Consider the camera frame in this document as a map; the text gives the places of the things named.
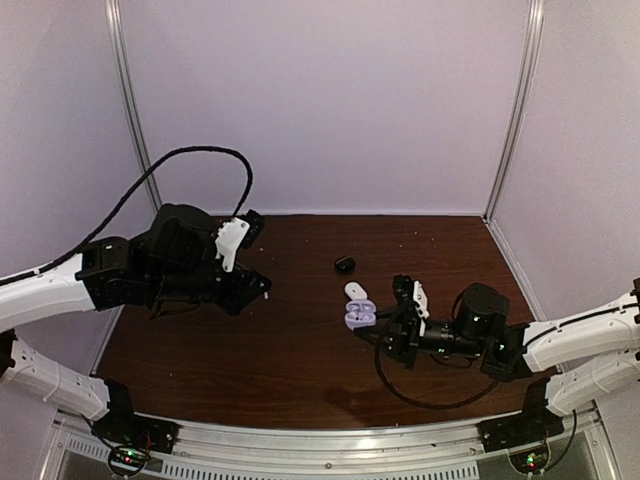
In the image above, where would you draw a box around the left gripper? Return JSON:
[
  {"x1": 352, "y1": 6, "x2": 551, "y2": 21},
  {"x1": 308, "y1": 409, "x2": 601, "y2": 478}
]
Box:
[{"x1": 148, "y1": 250, "x2": 272, "y2": 316}]

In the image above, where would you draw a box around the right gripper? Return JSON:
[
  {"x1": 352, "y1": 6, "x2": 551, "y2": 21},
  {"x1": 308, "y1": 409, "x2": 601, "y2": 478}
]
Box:
[{"x1": 355, "y1": 304, "x2": 486, "y2": 370}]

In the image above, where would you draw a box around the purple round charging case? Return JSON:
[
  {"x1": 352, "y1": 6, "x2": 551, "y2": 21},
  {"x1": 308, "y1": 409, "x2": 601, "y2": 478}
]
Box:
[{"x1": 344, "y1": 299, "x2": 377, "y2": 331}]

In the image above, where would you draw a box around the white charging case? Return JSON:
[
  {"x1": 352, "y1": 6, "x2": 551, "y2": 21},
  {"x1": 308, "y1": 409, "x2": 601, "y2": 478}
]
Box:
[{"x1": 344, "y1": 282, "x2": 368, "y2": 301}]

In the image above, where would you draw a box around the black charging case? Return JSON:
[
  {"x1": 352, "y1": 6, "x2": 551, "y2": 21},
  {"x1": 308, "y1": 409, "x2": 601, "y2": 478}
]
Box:
[{"x1": 334, "y1": 256, "x2": 356, "y2": 274}]

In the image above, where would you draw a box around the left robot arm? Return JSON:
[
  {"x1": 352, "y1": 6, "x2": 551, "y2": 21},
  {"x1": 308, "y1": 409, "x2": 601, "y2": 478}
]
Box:
[{"x1": 1, "y1": 204, "x2": 272, "y2": 444}]

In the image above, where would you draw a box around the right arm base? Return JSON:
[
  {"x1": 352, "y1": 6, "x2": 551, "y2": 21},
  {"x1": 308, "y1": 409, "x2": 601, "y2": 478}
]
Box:
[{"x1": 478, "y1": 412, "x2": 564, "y2": 476}]

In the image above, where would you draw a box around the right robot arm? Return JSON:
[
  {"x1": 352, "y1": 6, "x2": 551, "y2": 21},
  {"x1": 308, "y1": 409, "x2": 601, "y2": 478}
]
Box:
[{"x1": 344, "y1": 275, "x2": 639, "y2": 442}]

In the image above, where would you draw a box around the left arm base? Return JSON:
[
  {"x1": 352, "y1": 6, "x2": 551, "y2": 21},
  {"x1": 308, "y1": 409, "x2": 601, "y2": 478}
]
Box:
[{"x1": 85, "y1": 414, "x2": 179, "y2": 478}]

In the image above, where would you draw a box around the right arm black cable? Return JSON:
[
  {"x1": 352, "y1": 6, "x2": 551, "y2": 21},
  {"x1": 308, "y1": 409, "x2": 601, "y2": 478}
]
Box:
[{"x1": 374, "y1": 309, "x2": 531, "y2": 410}]

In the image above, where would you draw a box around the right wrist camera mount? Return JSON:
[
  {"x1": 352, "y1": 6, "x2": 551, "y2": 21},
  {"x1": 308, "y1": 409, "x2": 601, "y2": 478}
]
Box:
[{"x1": 392, "y1": 275, "x2": 430, "y2": 337}]

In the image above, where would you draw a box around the front aluminium rail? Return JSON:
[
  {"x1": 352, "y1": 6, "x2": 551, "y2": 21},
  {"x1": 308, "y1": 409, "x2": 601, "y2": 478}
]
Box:
[{"x1": 36, "y1": 407, "x2": 620, "y2": 479}]

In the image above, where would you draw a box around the left aluminium frame post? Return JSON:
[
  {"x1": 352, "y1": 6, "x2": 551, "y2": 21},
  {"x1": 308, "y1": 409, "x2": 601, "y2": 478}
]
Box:
[{"x1": 103, "y1": 0, "x2": 169, "y2": 224}]

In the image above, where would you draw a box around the aluminium frame post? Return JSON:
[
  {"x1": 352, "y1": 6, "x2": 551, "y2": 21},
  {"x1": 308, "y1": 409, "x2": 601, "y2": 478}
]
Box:
[
  {"x1": 483, "y1": 0, "x2": 544, "y2": 224},
  {"x1": 103, "y1": 0, "x2": 169, "y2": 224}
]

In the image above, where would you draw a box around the right aluminium frame post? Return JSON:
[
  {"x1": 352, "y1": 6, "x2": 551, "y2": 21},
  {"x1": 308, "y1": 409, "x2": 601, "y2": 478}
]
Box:
[{"x1": 483, "y1": 0, "x2": 544, "y2": 224}]

